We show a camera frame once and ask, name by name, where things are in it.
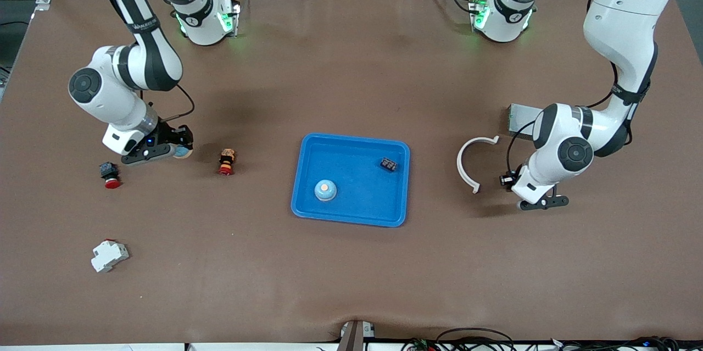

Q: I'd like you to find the blue plastic tray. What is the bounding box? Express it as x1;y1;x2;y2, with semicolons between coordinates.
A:
291;132;411;228

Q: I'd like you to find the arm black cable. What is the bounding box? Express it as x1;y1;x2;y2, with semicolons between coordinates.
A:
505;60;621;176
140;83;196;124

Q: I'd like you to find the tangled cable bundle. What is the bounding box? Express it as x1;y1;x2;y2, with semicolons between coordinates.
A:
401;336;703;351

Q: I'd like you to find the grey metal box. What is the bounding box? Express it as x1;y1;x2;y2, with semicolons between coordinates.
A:
506;104;544;137

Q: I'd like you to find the white curved plastic arc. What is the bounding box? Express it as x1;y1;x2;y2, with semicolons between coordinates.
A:
456;136;500;194

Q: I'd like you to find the white circuit breaker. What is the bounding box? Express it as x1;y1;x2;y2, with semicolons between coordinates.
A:
91;239;130;274

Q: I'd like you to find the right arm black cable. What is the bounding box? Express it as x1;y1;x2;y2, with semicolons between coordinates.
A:
140;83;196;124

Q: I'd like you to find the red mushroom button black body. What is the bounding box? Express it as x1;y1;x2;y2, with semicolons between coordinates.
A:
99;161;122;190

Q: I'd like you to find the dark mount post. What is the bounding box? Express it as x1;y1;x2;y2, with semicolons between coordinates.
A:
336;320;364;351

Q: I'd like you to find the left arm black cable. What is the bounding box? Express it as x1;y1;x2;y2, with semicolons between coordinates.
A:
505;60;621;176

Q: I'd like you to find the looped black cable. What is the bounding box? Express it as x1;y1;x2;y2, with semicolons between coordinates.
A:
436;327;515;351

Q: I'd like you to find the red button switch orange body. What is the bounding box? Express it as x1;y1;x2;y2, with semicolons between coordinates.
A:
218;148;237;176

